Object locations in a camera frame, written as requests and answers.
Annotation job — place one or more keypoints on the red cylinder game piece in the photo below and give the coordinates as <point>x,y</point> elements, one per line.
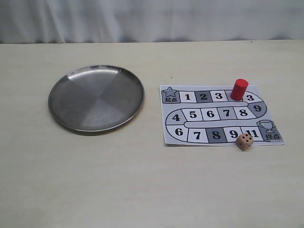
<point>239,89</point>

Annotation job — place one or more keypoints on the wooden die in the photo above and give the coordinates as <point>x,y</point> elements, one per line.
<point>244,141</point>

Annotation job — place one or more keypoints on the paper game board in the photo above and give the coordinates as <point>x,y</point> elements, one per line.
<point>206,115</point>

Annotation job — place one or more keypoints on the round metal plate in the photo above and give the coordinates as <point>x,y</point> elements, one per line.
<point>95,99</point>

